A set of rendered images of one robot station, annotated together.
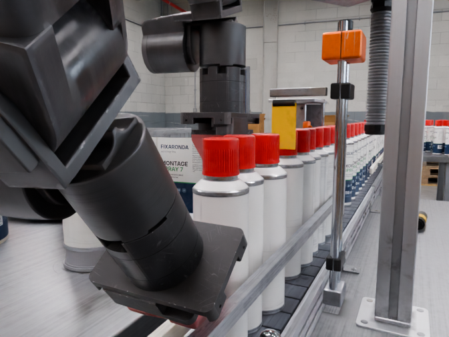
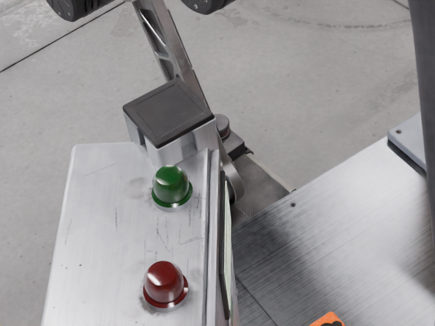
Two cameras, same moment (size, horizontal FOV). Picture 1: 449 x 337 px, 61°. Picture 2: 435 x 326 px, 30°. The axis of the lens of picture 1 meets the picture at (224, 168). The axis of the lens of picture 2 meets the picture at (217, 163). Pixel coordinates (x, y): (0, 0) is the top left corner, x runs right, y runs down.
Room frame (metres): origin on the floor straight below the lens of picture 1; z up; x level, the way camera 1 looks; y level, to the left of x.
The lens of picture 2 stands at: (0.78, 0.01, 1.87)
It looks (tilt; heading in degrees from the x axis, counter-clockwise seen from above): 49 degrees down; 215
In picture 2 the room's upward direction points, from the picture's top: 7 degrees counter-clockwise
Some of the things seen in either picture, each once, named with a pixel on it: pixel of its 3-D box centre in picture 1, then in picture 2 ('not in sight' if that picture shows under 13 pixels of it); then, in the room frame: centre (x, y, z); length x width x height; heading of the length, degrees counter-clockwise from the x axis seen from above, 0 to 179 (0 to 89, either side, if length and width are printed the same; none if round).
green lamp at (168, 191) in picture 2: not in sight; (170, 184); (0.54, -0.20, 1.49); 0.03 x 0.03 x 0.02
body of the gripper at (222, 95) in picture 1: (222, 97); not in sight; (0.48, 0.00, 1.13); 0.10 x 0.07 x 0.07; 155
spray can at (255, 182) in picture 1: (238, 232); not in sight; (0.39, -0.02, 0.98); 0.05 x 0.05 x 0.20
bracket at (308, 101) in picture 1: (298, 101); not in sight; (0.94, -0.18, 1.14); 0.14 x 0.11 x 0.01; 154
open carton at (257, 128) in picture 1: (250, 125); not in sight; (6.26, -0.43, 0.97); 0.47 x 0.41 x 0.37; 156
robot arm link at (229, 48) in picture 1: (218, 47); not in sight; (0.49, 0.01, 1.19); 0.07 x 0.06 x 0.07; 70
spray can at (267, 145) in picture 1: (263, 221); not in sight; (0.43, -0.05, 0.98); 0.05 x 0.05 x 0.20
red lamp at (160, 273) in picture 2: not in sight; (164, 282); (0.60, -0.17, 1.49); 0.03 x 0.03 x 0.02
